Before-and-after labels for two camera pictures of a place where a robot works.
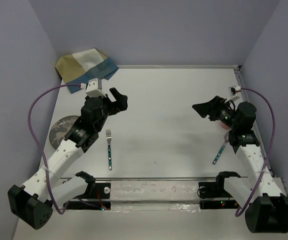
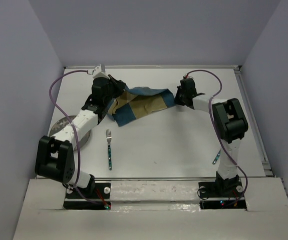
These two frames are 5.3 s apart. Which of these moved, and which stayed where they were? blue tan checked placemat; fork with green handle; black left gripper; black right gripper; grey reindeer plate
Moved: blue tan checked placemat; black right gripper; black left gripper
Stayed: grey reindeer plate; fork with green handle
